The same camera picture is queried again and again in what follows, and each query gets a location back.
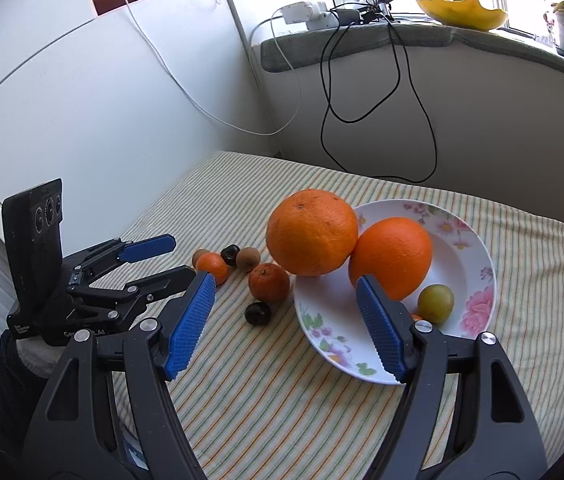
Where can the bright tangerine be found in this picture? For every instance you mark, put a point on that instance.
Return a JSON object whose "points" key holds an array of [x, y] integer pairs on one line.
{"points": [[213, 269]]}

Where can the large rough-skinned orange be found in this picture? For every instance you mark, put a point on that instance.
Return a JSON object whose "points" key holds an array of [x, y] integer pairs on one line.
{"points": [[312, 232]]}

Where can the grey power adapter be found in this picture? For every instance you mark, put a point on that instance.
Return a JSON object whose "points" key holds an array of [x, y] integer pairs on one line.
{"points": [[347, 16]]}

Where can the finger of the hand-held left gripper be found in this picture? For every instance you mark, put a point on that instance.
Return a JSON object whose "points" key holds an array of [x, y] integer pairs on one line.
{"points": [[162, 282], [149, 248]]}

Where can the dark purple plum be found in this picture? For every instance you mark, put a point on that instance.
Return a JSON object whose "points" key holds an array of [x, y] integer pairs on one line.
{"points": [[259, 314], [231, 255]]}

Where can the yellow bowl on windowsill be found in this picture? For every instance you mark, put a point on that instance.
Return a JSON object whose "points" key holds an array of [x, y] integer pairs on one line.
{"points": [[461, 12]]}

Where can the dark-spotted tangerine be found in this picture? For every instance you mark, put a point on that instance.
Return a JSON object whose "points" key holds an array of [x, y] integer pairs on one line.
{"points": [[269, 283]]}

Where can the small white figurine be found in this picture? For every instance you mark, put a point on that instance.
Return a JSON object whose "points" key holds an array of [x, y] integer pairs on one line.
{"points": [[550, 27]]}

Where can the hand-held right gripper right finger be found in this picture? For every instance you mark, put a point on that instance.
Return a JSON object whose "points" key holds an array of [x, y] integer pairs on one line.
{"points": [[381, 330]]}

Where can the striped tablecloth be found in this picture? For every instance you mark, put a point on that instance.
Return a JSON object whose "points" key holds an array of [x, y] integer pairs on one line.
{"points": [[287, 410]]}

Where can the smooth round orange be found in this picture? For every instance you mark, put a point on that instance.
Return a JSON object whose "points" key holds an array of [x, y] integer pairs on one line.
{"points": [[391, 257]]}

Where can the brown kiwi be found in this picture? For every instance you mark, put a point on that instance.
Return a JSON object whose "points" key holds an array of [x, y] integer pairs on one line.
{"points": [[199, 256], [249, 258]]}

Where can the green plum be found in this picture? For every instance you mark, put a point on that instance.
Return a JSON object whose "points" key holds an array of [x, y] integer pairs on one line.
{"points": [[435, 304]]}

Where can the white cabinet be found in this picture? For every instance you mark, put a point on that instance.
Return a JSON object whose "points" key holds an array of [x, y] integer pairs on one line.
{"points": [[87, 110]]}

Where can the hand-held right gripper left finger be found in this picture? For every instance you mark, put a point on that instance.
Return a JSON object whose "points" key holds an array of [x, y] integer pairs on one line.
{"points": [[194, 320]]}

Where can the person's left forearm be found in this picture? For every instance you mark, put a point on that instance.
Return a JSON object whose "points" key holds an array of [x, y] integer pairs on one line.
{"points": [[7, 385]]}

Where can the floral white plate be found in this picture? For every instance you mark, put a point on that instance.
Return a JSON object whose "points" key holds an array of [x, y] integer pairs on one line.
{"points": [[466, 270]]}

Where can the white power strip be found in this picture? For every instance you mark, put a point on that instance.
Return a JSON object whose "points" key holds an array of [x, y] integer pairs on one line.
{"points": [[307, 14]]}

